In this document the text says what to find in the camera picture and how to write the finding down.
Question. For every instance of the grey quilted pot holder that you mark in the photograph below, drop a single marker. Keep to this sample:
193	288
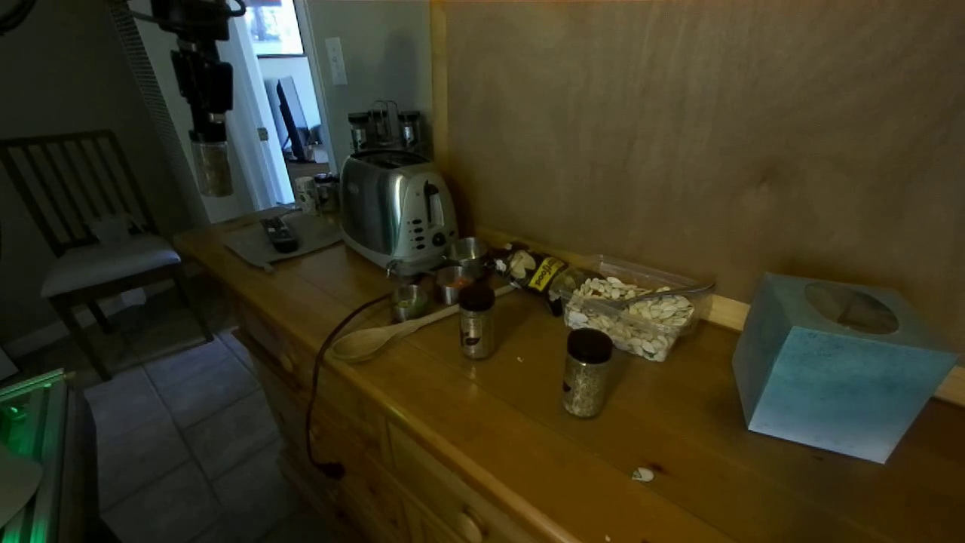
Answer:
245	245

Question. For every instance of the white light switch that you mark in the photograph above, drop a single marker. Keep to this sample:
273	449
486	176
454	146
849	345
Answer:
336	60

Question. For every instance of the clear container white contents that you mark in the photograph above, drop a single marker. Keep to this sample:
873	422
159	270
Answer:
635	317

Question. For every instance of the dark slatted chair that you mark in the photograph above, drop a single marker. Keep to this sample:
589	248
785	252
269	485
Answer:
100	262

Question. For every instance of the blue tissue box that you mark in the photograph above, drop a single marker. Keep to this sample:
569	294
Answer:
840	366

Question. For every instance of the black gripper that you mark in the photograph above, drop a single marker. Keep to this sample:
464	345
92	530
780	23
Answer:
200	78

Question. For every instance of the small white scrap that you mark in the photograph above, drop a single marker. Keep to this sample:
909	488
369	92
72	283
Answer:
643	475

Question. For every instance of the wooden countertop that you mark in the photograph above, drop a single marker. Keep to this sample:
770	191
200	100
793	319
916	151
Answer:
401	483

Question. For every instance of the glass spice bottle black lid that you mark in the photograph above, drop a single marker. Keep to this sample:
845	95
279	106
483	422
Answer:
214	168

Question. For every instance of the large plywood board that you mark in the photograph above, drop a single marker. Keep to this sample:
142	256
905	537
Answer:
702	130

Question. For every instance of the stainless steel toaster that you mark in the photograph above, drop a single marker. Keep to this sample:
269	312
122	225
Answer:
396	212

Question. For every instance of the wooden spoon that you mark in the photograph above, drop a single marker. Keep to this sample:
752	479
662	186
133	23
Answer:
366	341

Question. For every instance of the robot stand with green light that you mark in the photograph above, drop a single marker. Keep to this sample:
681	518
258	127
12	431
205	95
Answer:
35	440

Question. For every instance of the small steel cup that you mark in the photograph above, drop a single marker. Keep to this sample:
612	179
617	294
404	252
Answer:
412	296
458	256

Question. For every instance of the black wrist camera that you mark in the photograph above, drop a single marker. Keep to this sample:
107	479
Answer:
198	20

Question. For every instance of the black yellow snack bag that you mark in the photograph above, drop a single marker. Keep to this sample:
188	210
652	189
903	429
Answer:
545	272

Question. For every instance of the spice bottle brown lid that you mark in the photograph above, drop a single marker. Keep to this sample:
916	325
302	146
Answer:
476	319

